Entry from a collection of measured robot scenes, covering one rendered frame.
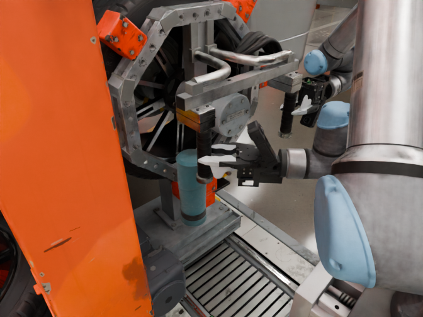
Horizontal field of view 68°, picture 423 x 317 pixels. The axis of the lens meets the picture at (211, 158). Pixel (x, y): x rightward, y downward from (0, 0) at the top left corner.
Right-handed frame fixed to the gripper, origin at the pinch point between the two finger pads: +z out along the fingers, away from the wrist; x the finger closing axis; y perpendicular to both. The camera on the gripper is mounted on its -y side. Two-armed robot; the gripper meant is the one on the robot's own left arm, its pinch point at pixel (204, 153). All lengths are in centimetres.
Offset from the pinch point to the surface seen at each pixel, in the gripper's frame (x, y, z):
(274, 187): 89, 83, -36
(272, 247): 35, 75, -29
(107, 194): -30.1, -12.2, 11.7
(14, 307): -24, 32, 46
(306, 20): 97, -13, -41
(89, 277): -34.4, 2.0, 16.0
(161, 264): -1.6, 42.4, 14.2
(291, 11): 87, -18, -32
